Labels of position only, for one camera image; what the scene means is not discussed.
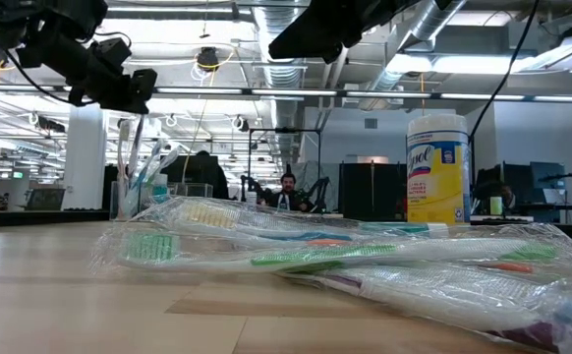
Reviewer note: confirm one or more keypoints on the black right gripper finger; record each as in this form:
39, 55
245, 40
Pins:
310, 48
315, 22

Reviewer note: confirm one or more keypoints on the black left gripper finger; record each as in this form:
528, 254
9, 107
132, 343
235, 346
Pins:
124, 104
144, 84

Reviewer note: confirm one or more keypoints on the purple toothbrush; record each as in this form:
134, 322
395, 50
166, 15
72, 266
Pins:
123, 162
438, 295

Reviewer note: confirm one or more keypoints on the blue mouthwash bottle white cap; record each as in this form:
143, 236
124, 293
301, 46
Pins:
159, 189
394, 228

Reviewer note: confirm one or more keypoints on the orange toothbrush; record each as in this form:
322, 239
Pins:
210, 215

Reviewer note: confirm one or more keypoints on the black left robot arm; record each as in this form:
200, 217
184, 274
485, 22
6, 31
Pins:
30, 19

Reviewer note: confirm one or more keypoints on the white building pillar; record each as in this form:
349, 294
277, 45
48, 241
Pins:
84, 157

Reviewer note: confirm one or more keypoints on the black cabinet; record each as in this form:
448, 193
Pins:
110, 189

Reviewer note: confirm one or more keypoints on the black computer monitor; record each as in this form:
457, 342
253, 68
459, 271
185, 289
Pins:
517, 177
183, 169

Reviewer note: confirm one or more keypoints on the clear acrylic organizer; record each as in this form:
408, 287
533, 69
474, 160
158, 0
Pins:
195, 189

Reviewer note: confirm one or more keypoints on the ceiling light fixture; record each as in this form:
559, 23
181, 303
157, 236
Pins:
477, 65

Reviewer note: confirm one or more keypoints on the person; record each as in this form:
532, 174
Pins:
214, 177
507, 196
288, 199

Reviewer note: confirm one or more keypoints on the white bottle blue label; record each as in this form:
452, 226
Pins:
251, 197

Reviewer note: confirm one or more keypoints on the black partition panel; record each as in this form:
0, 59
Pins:
372, 192

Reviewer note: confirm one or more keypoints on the yellow Lysol wipes canister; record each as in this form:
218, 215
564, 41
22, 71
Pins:
438, 187

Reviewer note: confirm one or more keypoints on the green cup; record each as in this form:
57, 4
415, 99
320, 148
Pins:
496, 206

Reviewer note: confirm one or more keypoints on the grey blue monitor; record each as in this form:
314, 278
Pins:
546, 177

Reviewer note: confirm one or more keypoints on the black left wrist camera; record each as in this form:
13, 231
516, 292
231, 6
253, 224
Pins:
111, 51

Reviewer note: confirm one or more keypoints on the silver ribbed air duct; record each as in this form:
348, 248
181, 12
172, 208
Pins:
286, 74

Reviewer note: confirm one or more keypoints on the black table frame rail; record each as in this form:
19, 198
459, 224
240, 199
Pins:
45, 218

